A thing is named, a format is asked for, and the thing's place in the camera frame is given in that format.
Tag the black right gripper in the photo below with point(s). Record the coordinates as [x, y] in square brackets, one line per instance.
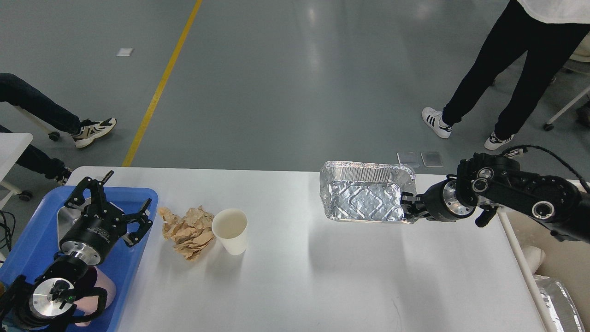
[438, 203]

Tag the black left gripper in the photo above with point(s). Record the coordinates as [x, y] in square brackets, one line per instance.
[94, 235]

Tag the stainless steel tray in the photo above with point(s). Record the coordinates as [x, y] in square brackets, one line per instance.
[66, 215]

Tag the aluminium foil tray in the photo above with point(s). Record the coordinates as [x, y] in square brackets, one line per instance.
[366, 192]

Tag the pink ribbed mug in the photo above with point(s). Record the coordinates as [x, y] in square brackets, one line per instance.
[94, 277]

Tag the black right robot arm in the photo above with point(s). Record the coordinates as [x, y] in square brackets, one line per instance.
[490, 182]

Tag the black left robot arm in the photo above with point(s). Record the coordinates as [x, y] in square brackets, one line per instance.
[74, 263]

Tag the floor socket plate left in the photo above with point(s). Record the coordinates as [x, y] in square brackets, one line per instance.
[410, 159]

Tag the floor socket plate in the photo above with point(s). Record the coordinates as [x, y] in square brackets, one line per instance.
[432, 159]
[410, 159]

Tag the floor socket plate right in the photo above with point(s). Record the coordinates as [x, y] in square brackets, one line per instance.
[432, 159]

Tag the crumpled brown paper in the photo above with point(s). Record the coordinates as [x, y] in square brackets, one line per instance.
[190, 233]

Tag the blue plastic bin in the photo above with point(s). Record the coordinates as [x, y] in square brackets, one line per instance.
[35, 247]

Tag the white paper cup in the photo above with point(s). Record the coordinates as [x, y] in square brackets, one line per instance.
[230, 228]

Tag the beige plastic bin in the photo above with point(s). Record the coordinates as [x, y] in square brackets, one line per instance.
[567, 261]

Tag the person in beige sweater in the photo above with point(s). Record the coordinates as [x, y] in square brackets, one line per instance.
[19, 93]

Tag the foil tray in beige bin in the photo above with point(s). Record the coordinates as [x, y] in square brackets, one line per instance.
[560, 305]

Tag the person in black trousers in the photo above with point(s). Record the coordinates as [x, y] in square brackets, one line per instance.
[547, 32]

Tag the white office chair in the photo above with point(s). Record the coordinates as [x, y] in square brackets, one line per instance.
[570, 86]

